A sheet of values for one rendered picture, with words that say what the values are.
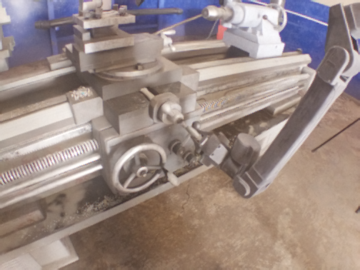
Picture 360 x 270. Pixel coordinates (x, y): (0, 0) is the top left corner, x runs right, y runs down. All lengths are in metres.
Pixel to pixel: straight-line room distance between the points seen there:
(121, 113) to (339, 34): 0.59
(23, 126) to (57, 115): 0.12
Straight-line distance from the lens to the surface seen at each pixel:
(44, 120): 0.83
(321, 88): 0.48
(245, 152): 0.61
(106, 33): 0.79
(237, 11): 1.43
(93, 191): 1.12
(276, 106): 1.86
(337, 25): 0.48
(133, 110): 0.73
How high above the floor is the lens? 1.27
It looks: 38 degrees down
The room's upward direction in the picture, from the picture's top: 7 degrees clockwise
